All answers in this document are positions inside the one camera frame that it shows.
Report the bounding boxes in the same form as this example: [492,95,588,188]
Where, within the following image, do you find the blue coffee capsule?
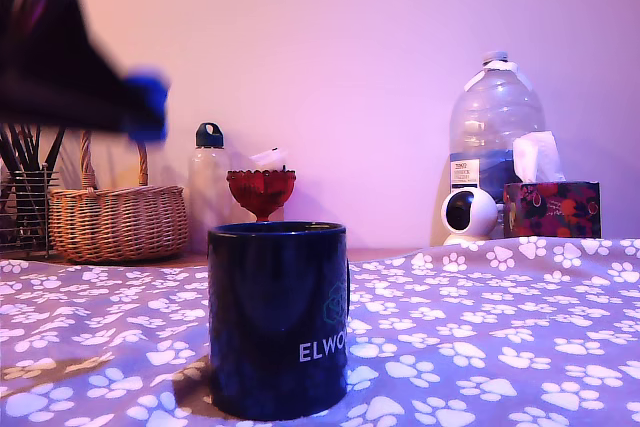
[123,64,170,142]

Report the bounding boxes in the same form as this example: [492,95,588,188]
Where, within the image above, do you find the clear bottle with dark cap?
[188,121,234,254]

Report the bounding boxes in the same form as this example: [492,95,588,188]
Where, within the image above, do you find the white plastic wrapper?
[248,146,290,171]

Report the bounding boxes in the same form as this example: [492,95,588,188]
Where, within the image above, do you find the red glass goblet dish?
[225,169,298,224]

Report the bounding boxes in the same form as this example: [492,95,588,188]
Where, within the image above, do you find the dark blue printed mug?
[207,220,351,422]

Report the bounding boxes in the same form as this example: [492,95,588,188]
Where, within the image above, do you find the large clear water bottle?
[448,50,547,241]

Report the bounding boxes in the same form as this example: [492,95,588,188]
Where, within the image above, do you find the white tissue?
[512,130,568,184]

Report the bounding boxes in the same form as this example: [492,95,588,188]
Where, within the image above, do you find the blue paw-print cloth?
[0,235,640,427]

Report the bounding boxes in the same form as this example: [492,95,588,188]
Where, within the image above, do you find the floral tissue box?
[502,180,603,240]

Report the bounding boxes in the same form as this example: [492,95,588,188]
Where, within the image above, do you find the black utensil handle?
[0,122,30,173]
[44,127,67,173]
[29,125,43,173]

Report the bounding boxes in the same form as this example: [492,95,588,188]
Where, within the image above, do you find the wire utensil rack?
[0,169,60,261]

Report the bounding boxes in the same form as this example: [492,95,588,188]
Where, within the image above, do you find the wicker basket with handle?
[48,129,190,264]

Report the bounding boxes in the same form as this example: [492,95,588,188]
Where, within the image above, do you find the small white round camera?
[439,189,500,247]

